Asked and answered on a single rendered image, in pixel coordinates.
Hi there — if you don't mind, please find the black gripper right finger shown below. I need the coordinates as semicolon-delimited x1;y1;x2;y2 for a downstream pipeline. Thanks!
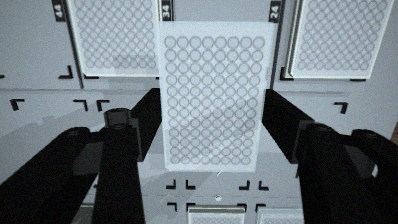
262;89;398;224

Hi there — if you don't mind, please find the white flat deck plate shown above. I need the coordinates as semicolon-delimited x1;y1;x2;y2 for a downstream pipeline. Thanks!
0;0;398;224

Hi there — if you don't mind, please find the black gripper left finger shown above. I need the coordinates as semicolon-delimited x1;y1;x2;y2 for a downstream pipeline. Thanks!
0;88;162;224

